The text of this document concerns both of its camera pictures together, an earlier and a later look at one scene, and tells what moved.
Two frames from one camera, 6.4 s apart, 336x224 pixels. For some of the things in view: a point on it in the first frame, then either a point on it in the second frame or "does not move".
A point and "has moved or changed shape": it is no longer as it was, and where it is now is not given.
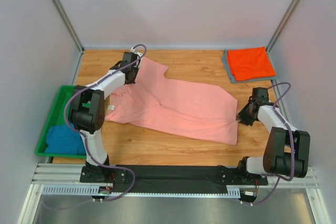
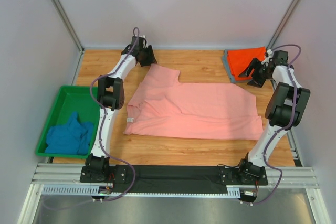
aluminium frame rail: x=50 y=173 does not move
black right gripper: x=248 y=112 to x=256 y=71
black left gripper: x=132 y=74 to x=148 y=56
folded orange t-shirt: x=250 y=63 does not move
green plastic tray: x=56 y=118 does not move
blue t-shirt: x=62 y=139 does not move
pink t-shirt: x=192 y=108 has moved or changed shape
